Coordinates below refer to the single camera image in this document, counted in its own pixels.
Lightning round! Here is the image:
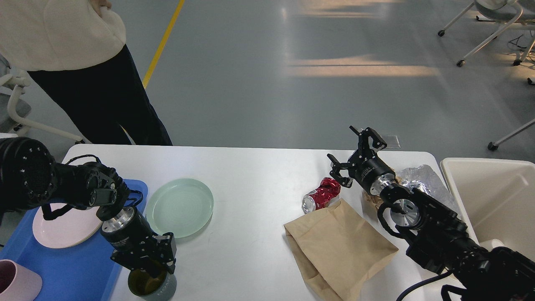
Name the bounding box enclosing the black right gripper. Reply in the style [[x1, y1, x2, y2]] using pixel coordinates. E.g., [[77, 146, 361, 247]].
[[326, 126, 396, 196]]

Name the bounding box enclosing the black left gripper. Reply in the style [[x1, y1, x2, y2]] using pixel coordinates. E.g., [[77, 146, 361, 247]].
[[100, 207, 176, 280]]

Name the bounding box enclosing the teal mug yellow inside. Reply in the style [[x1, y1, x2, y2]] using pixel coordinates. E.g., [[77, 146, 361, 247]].
[[127, 269, 177, 301]]

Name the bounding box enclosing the light green plate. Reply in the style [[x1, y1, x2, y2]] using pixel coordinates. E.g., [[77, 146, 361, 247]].
[[145, 179, 214, 239]]

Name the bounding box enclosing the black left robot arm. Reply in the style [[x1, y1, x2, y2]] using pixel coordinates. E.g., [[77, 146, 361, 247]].
[[0, 137, 176, 278]]

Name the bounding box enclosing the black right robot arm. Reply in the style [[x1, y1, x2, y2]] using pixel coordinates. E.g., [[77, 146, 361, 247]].
[[327, 126, 535, 301]]

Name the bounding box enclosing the crushed red soda can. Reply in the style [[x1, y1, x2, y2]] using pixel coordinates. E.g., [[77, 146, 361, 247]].
[[301, 177, 341, 214]]

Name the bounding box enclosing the crumpled aluminium foil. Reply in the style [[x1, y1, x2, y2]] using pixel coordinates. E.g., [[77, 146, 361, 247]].
[[396, 164, 461, 214]]

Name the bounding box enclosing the blue plastic tray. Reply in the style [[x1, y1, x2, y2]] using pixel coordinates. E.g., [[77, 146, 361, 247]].
[[0, 179, 148, 301]]

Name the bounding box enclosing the brown paper bag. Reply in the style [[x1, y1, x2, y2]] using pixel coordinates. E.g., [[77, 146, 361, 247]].
[[284, 199, 399, 301]]

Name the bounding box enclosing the pink plate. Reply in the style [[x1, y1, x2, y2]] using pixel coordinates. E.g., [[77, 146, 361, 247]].
[[32, 207, 102, 248]]

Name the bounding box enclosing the chair leg with caster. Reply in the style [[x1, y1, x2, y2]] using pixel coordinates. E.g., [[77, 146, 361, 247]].
[[487, 118, 535, 152]]

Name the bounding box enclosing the white plastic bin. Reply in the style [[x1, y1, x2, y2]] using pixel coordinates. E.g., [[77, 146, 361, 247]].
[[440, 158, 535, 260]]

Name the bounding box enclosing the pink cup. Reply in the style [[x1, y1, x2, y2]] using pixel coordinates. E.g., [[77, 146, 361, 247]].
[[0, 259, 43, 301]]

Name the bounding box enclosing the white office chair left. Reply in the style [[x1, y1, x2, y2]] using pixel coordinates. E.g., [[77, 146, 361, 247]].
[[0, 54, 86, 145]]

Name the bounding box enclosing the person in cream sweater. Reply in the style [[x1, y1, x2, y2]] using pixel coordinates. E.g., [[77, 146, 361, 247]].
[[0, 0, 172, 145]]

